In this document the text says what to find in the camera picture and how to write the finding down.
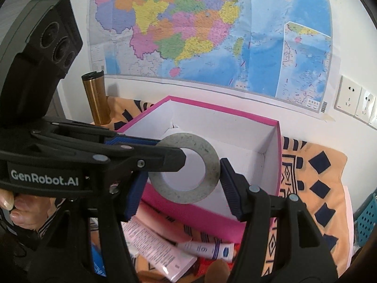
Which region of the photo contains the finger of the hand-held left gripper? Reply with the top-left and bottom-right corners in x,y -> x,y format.
31,117 -> 165,154
87,145 -> 187,181

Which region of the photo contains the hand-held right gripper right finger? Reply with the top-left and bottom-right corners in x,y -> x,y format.
219,158 -> 339,283

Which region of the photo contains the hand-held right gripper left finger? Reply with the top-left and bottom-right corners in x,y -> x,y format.
28,169 -> 149,283

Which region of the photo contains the grey tape roll ring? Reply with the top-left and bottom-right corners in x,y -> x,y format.
148,133 -> 221,204

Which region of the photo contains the pale pink printed tube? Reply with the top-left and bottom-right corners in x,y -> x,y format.
121,216 -> 198,282

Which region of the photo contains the pink cardboard box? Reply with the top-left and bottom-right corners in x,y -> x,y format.
113,95 -> 283,244

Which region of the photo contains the person's left hand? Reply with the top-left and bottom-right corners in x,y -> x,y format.
0,188 -> 56,240

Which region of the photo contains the plain pink tube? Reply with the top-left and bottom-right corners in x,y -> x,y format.
138,203 -> 195,243

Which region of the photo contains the gold thermos bottle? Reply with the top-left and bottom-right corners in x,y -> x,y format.
82,70 -> 111,126

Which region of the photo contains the white blue-label tube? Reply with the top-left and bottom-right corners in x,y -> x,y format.
176,240 -> 236,262

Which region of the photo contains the blue packet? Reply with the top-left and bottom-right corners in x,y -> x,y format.
90,242 -> 108,278

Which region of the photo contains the brown round object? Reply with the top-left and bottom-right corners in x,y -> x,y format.
205,260 -> 231,283

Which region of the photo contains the orange patterned blanket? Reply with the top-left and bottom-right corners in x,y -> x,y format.
38,96 -> 354,283

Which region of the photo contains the blue plastic basket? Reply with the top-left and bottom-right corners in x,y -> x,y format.
352,193 -> 377,249

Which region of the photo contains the colourful wall map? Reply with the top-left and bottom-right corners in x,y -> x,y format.
88,0 -> 335,121

